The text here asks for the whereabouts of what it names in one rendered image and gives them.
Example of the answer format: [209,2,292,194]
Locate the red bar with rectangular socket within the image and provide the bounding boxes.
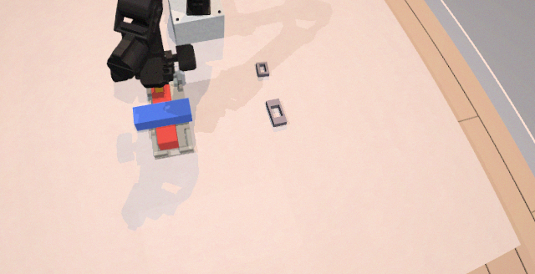
[151,84,179,150]

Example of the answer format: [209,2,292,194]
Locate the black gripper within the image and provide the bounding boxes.
[110,41,196,83]

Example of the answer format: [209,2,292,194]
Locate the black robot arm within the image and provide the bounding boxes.
[107,0,211,88]

